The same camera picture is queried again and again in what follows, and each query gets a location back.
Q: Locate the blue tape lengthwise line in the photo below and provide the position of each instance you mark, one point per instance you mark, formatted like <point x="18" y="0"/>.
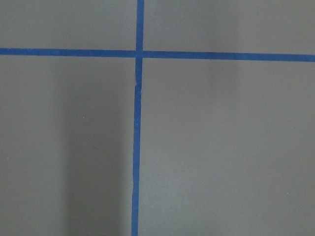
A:
<point x="137" y="116"/>

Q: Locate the blue tape crosswise line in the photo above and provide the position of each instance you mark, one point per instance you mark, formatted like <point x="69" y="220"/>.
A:
<point x="155" y="54"/>

